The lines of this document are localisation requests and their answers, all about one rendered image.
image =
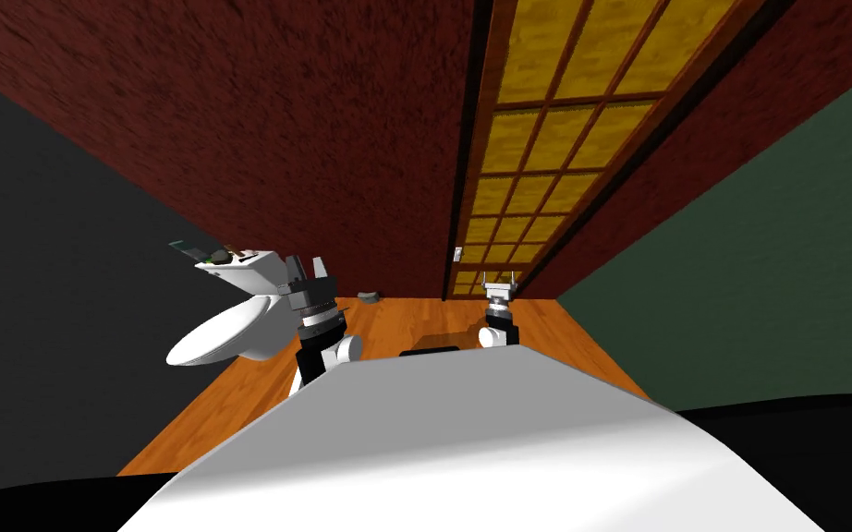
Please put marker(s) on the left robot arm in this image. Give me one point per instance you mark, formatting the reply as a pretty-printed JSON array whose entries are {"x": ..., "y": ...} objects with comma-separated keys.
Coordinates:
[{"x": 316, "y": 356}]

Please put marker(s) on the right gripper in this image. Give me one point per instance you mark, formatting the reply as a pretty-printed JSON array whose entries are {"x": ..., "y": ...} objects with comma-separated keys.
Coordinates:
[{"x": 501, "y": 292}]

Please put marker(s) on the yellow panelled wooden door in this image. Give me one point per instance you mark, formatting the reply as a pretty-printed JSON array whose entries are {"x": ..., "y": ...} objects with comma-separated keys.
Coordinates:
[{"x": 537, "y": 140}]

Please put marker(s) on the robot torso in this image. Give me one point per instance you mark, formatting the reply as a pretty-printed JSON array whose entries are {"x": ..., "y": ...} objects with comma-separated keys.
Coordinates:
[{"x": 470, "y": 443}]

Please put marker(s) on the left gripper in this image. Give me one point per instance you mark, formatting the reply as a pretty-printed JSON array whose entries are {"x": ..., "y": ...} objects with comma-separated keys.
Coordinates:
[{"x": 311, "y": 289}]

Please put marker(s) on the small grey object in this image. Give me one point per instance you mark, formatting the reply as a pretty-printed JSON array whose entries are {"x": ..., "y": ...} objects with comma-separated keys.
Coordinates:
[{"x": 369, "y": 297}]

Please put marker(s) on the white toilet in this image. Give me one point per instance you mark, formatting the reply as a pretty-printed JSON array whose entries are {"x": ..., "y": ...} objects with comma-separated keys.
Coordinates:
[{"x": 237, "y": 325}]

